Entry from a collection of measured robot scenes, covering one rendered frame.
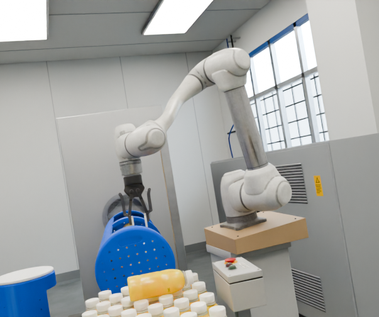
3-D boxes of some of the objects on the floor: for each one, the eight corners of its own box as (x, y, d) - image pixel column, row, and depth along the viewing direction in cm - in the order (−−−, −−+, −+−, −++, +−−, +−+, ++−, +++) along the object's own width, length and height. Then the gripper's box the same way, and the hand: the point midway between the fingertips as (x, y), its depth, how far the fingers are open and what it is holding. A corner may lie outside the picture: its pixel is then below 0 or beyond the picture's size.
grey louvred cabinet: (268, 276, 495) (249, 155, 498) (422, 336, 292) (387, 131, 295) (227, 287, 477) (207, 162, 481) (360, 358, 274) (324, 141, 278)
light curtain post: (202, 368, 294) (164, 131, 298) (204, 373, 288) (166, 129, 292) (194, 371, 293) (156, 132, 297) (195, 375, 287) (157, 131, 291)
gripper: (152, 172, 177) (161, 226, 177) (110, 178, 174) (119, 234, 174) (154, 171, 170) (163, 229, 169) (110, 178, 167) (119, 236, 166)
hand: (139, 224), depth 172 cm, fingers open, 5 cm apart
